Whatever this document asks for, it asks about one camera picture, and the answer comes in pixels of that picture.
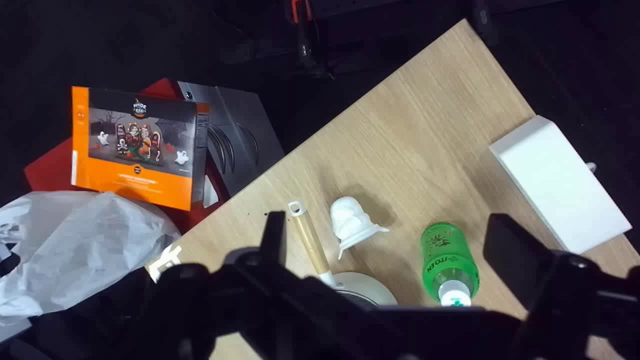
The dark grey cardboard box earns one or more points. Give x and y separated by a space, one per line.
236 141

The white power strip box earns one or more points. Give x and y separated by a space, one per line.
561 182

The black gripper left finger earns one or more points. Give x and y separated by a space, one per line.
274 236

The green tea bottle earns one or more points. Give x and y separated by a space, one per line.
448 261

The small white plastic object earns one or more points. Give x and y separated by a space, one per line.
353 222

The small white bracket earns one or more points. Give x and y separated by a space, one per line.
165 262

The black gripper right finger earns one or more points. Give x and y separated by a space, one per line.
520 261

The white plastic bag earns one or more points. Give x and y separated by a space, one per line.
73 247

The orange printed cardboard box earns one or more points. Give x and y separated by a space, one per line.
133 150

